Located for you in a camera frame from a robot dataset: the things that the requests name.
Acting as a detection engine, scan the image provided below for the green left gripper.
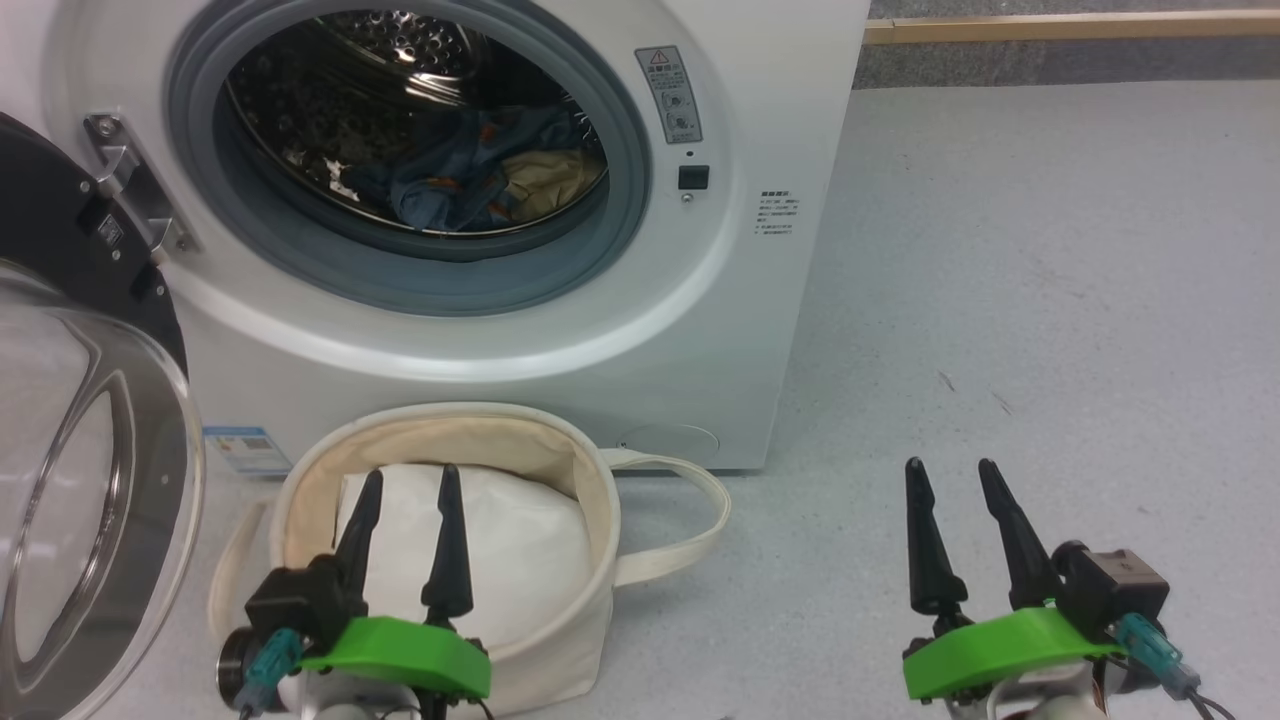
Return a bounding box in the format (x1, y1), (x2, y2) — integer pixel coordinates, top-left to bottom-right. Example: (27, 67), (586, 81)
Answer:
(290, 463), (493, 701)

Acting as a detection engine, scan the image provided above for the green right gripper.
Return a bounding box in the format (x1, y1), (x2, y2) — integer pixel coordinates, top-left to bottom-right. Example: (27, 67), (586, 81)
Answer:
(902, 457), (1126, 701)

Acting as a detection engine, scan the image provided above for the blue printed garment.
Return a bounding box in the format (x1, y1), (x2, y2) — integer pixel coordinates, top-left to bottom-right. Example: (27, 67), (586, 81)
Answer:
(345, 105), (601, 233)

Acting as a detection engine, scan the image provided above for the cream striped garment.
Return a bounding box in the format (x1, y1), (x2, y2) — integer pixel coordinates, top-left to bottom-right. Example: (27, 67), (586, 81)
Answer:
(497, 148), (608, 223)

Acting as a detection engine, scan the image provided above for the black-rimmed glass washer door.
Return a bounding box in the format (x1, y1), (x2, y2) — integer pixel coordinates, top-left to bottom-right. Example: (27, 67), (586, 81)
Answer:
(0, 112), (206, 720)

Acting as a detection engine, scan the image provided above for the grey rubber door gasket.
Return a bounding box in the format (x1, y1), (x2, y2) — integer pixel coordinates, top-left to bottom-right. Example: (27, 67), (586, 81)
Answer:
(165, 0), (653, 318)

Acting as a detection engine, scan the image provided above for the white front-load washing machine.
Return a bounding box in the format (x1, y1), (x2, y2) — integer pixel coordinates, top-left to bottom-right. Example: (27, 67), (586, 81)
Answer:
(40, 0), (873, 473)

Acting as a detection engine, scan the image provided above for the steel washer drum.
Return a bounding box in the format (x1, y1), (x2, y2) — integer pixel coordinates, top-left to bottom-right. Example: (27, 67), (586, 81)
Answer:
(225, 10), (611, 238)

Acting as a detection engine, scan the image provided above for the metal door hinge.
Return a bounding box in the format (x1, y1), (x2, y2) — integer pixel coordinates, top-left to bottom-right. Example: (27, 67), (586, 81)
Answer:
(84, 113), (199, 263)

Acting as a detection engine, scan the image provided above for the white pillow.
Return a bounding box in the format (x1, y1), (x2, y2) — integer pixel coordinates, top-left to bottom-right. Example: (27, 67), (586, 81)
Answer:
(335, 462), (598, 651)

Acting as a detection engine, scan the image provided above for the blue energy label sticker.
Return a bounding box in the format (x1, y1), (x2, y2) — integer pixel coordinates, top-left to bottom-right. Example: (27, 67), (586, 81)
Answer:
(203, 426), (293, 475)

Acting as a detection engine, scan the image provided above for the cream canvas laundry basket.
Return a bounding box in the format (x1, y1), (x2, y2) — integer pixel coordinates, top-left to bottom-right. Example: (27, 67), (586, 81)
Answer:
(207, 402), (732, 717)

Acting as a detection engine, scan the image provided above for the round filter cover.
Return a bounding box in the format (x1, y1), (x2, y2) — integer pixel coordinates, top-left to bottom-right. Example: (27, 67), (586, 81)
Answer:
(618, 424), (721, 466)

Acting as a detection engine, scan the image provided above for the small printed text label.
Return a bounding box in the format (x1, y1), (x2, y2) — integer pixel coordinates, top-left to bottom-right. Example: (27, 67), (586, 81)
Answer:
(753, 188), (796, 246)

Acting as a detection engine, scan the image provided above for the grey warning sticker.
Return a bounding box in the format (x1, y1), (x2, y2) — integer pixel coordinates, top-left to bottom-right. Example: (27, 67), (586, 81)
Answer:
(635, 45), (704, 146)

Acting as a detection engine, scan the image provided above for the teal-plug left camera cable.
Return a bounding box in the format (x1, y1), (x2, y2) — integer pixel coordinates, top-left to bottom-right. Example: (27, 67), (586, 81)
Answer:
(235, 628), (304, 720)

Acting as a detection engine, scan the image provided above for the teal-plug camera cable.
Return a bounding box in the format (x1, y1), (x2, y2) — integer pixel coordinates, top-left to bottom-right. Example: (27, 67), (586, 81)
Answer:
(1112, 612), (1241, 720)
(235, 628), (304, 720)

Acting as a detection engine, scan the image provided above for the teal-plug right camera cable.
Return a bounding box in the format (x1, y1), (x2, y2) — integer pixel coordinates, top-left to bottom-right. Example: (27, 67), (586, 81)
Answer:
(1112, 612), (1241, 720)

